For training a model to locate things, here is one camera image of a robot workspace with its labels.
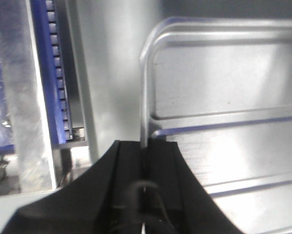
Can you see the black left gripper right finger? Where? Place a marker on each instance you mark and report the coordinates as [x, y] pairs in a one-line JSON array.
[[189, 206]]

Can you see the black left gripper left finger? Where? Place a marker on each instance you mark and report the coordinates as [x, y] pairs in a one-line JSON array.
[[94, 203]]

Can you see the small silver metal tray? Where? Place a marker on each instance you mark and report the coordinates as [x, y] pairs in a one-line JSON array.
[[222, 89]]

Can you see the large grey serving tray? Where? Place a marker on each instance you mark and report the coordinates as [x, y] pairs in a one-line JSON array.
[[107, 38]]

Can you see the left steel divider rail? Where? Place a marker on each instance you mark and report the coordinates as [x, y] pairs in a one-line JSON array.
[[25, 100]]

